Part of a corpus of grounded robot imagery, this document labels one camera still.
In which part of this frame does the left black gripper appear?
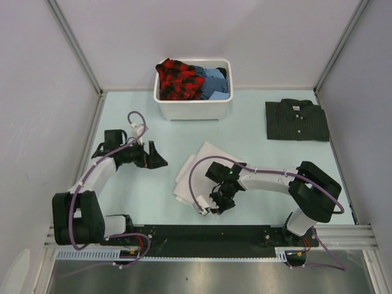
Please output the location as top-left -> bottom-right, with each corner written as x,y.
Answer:
118,140 -> 167,169

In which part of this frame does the white long sleeve shirt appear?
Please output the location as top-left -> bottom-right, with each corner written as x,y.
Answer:
173,141 -> 243,213

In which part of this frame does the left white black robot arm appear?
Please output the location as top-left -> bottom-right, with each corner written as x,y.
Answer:
52,129 -> 168,250

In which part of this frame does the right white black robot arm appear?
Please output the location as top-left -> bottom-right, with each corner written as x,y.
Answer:
205,161 -> 342,246

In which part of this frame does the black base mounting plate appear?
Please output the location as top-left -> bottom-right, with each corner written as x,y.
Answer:
100,224 -> 320,258

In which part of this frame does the white plastic bin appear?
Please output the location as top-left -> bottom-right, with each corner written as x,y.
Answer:
154,58 -> 233,120

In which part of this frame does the red black plaid shirt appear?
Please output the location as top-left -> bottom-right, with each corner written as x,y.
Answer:
156,58 -> 205,101

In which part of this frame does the blue patterned shirt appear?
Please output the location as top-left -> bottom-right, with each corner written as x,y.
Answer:
194,65 -> 230,100

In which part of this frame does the folded black striped shirt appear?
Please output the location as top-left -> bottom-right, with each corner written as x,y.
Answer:
265,99 -> 330,142

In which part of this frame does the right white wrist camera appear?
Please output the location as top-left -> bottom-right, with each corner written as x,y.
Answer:
192,195 -> 218,216

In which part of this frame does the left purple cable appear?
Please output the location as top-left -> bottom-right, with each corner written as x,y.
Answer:
59,111 -> 152,277

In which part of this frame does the white slotted cable duct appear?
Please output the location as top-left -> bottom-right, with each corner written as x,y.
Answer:
56,249 -> 287,263

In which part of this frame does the aluminium front rail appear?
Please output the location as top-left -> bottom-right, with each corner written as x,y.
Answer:
43,223 -> 379,249

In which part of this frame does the left aluminium corner post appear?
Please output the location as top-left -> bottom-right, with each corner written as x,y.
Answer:
45,0 -> 103,94

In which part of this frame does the aluminium corner post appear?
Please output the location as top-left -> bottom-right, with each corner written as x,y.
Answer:
45,0 -> 103,94
313,0 -> 371,96

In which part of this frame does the right aluminium corner post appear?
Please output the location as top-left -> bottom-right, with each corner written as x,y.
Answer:
313,0 -> 371,96

